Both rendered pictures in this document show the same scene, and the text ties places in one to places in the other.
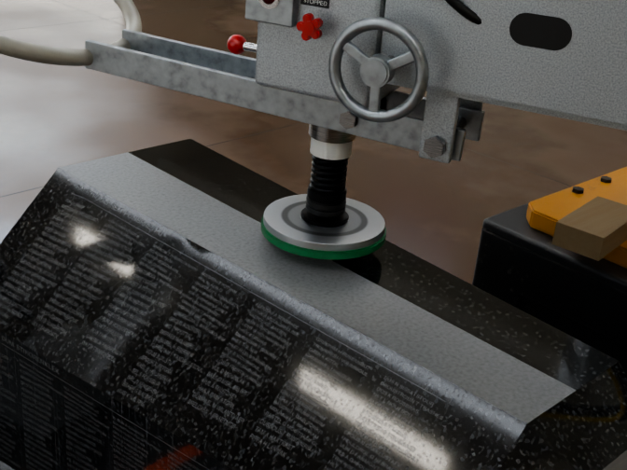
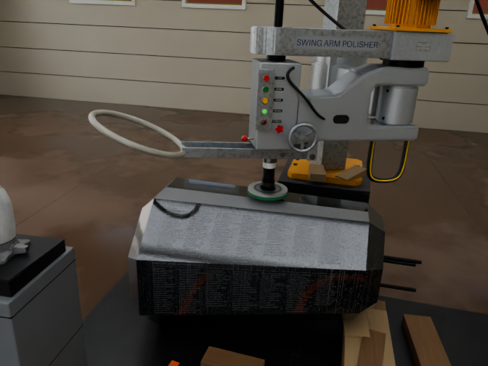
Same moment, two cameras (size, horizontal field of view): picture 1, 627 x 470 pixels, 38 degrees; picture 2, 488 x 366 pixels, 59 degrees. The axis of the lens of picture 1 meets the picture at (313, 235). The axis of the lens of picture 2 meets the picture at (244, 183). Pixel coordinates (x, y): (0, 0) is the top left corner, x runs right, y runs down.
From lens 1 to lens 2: 1.27 m
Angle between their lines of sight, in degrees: 30
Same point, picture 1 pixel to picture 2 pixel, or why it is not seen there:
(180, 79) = (221, 154)
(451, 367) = (339, 216)
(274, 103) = (256, 154)
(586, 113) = (354, 138)
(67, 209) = (169, 210)
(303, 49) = (273, 136)
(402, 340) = (321, 213)
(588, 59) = (353, 124)
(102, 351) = (218, 252)
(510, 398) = (359, 218)
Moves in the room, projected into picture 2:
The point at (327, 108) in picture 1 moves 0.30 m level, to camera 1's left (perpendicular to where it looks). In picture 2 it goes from (274, 152) to (222, 160)
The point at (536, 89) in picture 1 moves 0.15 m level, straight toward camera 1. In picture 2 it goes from (340, 134) to (356, 142)
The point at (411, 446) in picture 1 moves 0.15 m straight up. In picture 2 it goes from (342, 239) to (346, 210)
